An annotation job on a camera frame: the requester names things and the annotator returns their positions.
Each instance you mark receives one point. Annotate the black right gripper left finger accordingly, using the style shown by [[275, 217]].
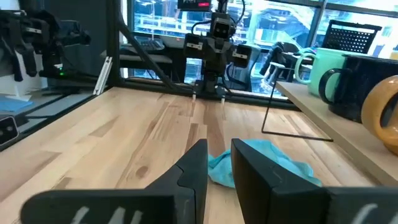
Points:
[[186, 186]]

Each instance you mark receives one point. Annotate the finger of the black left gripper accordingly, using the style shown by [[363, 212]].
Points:
[[201, 87], [219, 87]]

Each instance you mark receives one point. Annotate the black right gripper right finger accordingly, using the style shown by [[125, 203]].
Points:
[[264, 193]]

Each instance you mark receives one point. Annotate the mint green ribbed mug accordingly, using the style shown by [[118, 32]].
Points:
[[323, 71]]

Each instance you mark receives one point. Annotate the yellow ochre mug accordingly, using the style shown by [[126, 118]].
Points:
[[376, 105]]

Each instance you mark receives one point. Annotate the black glossy mug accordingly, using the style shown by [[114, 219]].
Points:
[[363, 87]]

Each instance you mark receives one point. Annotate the wooden shelf with black legs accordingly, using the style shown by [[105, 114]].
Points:
[[342, 130]]

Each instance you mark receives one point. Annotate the mesh office chair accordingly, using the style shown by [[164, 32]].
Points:
[[248, 74]]

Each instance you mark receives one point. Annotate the teal cloth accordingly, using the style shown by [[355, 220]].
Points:
[[220, 168]]

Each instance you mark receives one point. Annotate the grey closed laptop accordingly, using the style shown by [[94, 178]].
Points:
[[175, 42]]

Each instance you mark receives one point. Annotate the black screen box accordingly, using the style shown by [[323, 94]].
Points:
[[194, 4]]

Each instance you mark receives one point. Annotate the black office chair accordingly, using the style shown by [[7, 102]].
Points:
[[280, 56]]

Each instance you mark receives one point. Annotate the black keyboard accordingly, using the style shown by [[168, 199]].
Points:
[[150, 45]]

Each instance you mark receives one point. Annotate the dark grey side desk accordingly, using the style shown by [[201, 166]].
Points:
[[140, 57]]

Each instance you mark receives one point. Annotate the white aluminium bar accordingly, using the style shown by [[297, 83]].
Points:
[[102, 76]]

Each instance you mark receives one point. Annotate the black perforated panel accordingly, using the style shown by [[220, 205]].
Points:
[[348, 37]]

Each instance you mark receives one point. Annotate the black robot equipment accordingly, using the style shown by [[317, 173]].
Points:
[[46, 40]]

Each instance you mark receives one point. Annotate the white box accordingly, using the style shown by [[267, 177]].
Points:
[[25, 87]]

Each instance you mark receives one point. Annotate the yellow cup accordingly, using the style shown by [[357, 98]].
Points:
[[395, 55]]

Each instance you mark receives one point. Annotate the blue floor mat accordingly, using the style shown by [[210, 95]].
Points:
[[12, 104]]

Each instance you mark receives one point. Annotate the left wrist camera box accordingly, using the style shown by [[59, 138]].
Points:
[[222, 28]]

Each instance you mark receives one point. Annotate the black aluminium table frame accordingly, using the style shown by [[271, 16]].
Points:
[[113, 46]]

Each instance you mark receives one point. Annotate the black depth camera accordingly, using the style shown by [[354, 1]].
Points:
[[7, 130]]

